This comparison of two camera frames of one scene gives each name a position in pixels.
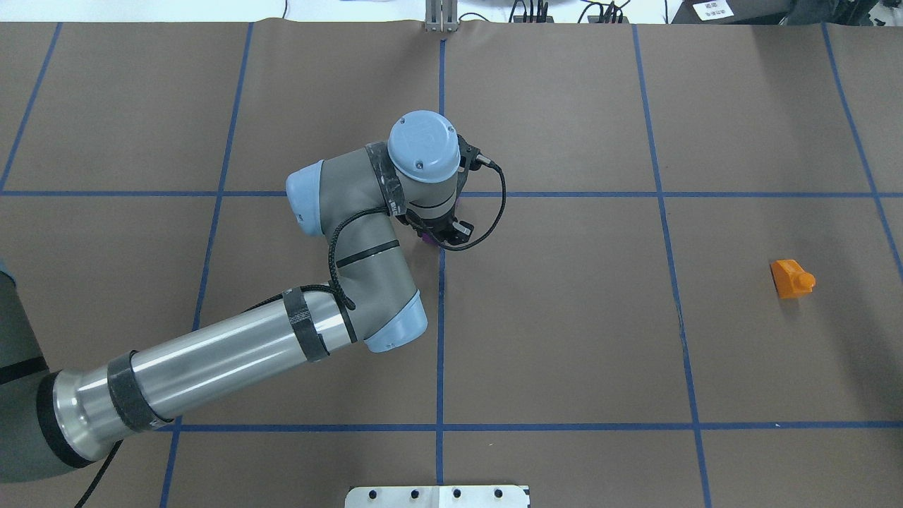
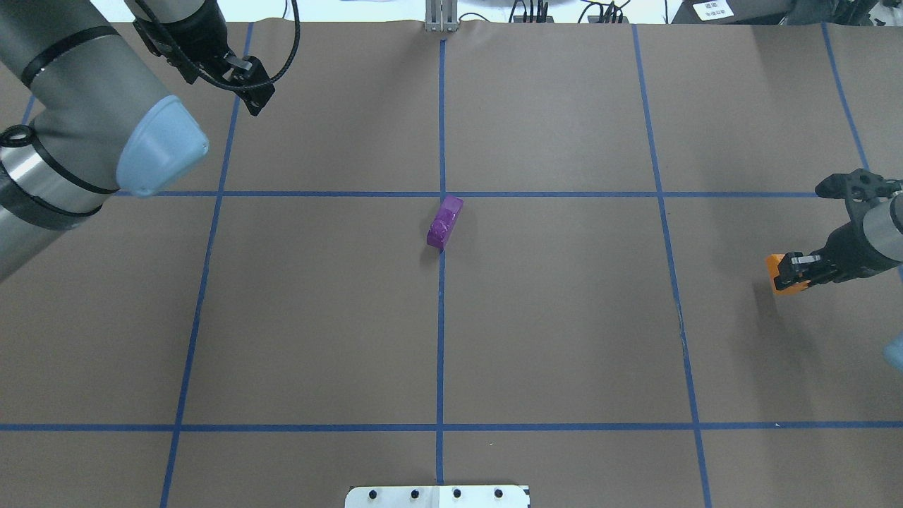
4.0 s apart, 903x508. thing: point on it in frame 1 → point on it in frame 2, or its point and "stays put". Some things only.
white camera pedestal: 437,497 stays put
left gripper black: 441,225 → 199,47
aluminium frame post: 441,16 stays put
